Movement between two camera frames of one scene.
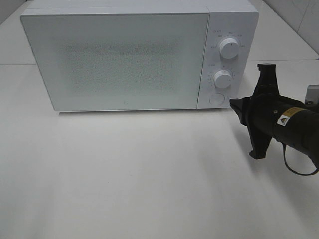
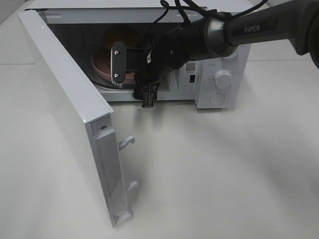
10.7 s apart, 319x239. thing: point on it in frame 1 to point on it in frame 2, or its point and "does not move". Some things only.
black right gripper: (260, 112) to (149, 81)
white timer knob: (222, 78) does not move
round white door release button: (217, 98) does not move
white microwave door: (119, 61) to (89, 111)
